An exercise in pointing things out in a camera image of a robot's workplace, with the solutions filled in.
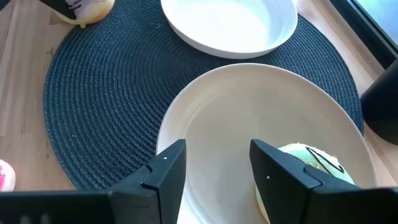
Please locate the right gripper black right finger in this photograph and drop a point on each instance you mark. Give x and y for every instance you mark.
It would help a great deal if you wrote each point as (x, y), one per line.
(280, 186)

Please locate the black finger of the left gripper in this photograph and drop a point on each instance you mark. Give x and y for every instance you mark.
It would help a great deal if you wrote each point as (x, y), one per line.
(62, 6)

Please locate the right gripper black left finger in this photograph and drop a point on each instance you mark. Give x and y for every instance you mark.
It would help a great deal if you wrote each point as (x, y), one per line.
(164, 186)

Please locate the green iced donut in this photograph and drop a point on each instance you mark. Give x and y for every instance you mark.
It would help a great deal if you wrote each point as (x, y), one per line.
(298, 152)

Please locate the pink iced donut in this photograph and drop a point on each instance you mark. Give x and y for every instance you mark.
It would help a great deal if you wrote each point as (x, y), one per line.
(6, 177)

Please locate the white bowl with white item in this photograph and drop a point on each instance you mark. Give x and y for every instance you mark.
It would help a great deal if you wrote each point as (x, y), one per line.
(248, 109)

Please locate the dark woven round placemat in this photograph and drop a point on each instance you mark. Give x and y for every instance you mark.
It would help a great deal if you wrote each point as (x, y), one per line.
(109, 93)

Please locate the black plant pot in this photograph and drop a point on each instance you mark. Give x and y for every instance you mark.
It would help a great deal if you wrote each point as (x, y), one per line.
(382, 105)

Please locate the black window frame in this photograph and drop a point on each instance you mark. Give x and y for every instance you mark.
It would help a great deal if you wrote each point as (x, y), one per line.
(367, 34)

